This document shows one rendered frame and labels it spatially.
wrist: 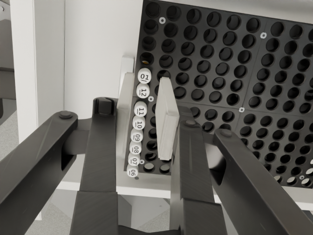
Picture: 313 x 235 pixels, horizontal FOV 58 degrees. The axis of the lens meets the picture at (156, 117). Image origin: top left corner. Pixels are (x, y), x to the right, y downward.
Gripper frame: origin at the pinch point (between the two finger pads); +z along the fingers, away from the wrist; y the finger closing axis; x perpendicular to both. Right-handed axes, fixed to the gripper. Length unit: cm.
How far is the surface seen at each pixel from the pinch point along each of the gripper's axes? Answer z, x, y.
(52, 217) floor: 98, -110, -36
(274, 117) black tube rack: 8.6, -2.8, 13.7
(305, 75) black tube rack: 8.6, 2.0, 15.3
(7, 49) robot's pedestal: 68, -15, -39
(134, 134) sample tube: 7.3, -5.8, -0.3
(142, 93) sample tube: 7.3, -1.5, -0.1
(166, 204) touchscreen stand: 96, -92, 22
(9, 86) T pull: 7.2, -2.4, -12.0
